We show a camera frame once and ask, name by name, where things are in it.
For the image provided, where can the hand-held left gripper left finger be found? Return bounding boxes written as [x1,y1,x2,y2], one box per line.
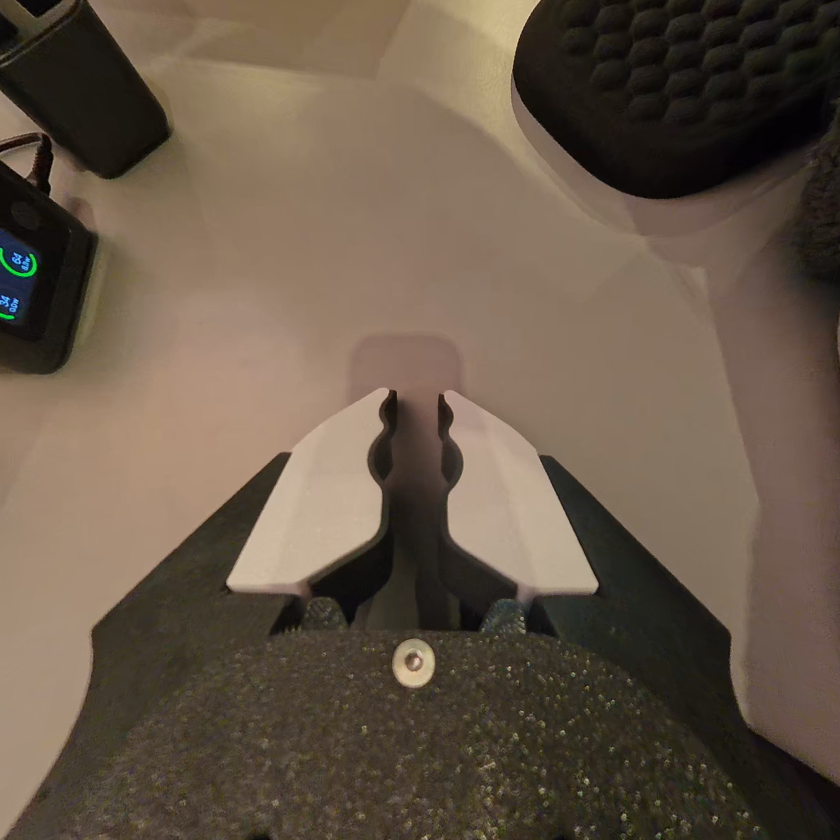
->
[226,387,399,626]

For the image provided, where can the person's right forearm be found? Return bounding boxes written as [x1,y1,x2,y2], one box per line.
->
[784,125,840,290]

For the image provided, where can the black charging cable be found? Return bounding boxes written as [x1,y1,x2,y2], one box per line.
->
[0,131,55,196]

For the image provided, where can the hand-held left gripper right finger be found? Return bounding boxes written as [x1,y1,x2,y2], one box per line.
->
[436,389,600,624]

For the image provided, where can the dark grey battery charging case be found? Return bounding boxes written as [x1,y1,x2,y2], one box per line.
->
[0,0,173,180]
[0,161,101,376]

